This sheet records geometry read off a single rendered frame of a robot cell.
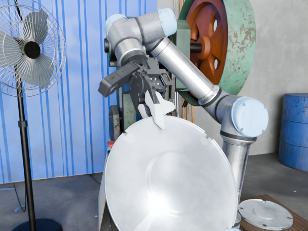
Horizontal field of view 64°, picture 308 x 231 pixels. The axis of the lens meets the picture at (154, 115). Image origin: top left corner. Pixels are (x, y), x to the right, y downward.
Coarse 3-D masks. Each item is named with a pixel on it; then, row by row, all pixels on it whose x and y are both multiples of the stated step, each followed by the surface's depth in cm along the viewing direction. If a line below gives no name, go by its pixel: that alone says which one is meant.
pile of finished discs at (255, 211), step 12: (240, 204) 151; (252, 204) 151; (264, 204) 151; (276, 204) 151; (252, 216) 139; (264, 216) 138; (276, 216) 139; (288, 216) 139; (264, 228) 130; (276, 228) 128
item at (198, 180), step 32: (128, 128) 50; (160, 128) 54; (192, 128) 57; (128, 160) 47; (160, 160) 49; (192, 160) 53; (224, 160) 56; (128, 192) 45; (160, 192) 46; (192, 192) 49; (224, 192) 52; (128, 224) 42; (160, 224) 44; (192, 224) 47
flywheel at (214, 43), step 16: (208, 0) 159; (192, 16) 185; (208, 16) 167; (224, 16) 143; (192, 32) 191; (208, 32) 168; (224, 32) 144; (208, 48) 167; (224, 48) 144; (208, 64) 170; (224, 64) 145
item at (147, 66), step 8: (128, 56) 60; (136, 56) 60; (144, 56) 62; (136, 64) 60; (144, 64) 62; (152, 64) 63; (136, 72) 57; (144, 72) 58; (152, 72) 58; (160, 72) 59; (136, 80) 57; (152, 80) 58; (160, 80) 60; (136, 88) 58; (160, 88) 57; (136, 96) 58; (144, 96) 58
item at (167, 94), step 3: (168, 72) 161; (165, 75) 161; (165, 78) 161; (168, 87) 163; (168, 90) 163; (165, 93) 163; (168, 93) 164; (165, 96) 163; (168, 96) 164; (165, 99) 164; (168, 99) 164
